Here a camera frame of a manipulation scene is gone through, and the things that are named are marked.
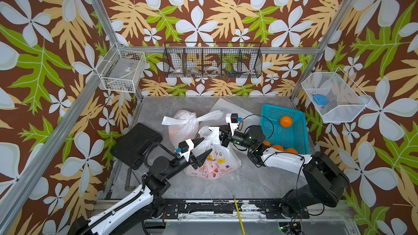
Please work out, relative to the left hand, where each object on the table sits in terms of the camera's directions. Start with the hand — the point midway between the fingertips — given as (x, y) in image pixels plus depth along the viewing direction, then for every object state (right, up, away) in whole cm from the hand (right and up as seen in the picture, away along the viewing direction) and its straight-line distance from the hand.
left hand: (206, 142), depth 65 cm
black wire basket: (+18, +45, +33) cm, 58 cm away
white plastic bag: (+7, -11, +9) cm, 16 cm away
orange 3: (+42, -8, +29) cm, 52 cm away
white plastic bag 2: (+16, +10, +1) cm, 19 cm away
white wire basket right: (+67, +19, +11) cm, 70 cm away
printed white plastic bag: (-13, +5, +23) cm, 27 cm away
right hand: (+2, +5, +6) cm, 8 cm away
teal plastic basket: (+54, -2, +32) cm, 63 cm away
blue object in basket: (+60, +19, +19) cm, 66 cm away
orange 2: (+34, -5, +25) cm, 42 cm away
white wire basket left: (-46, +35, +21) cm, 62 cm away
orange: (+50, +7, +36) cm, 62 cm away
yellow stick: (+15, -35, +8) cm, 39 cm away
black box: (-43, -8, +23) cm, 49 cm away
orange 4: (+47, -9, +23) cm, 53 cm away
